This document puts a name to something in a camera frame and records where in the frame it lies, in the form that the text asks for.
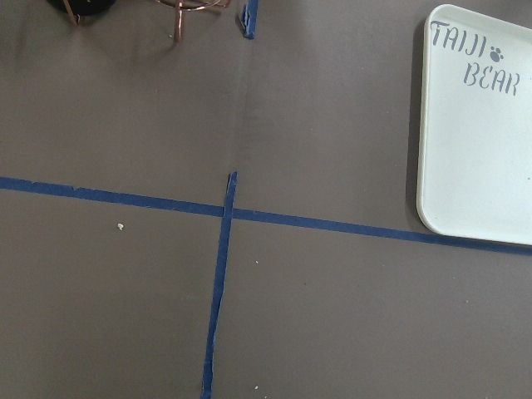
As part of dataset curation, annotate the white bear tray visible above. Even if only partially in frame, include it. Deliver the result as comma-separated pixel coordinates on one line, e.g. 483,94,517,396
416,4,531,245

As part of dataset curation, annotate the dark green wine bottle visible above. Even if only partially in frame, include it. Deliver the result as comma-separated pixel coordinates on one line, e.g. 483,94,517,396
47,0,116,17

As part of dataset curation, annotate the copper wire bottle rack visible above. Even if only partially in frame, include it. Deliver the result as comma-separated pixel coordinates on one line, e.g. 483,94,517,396
63,0,232,42

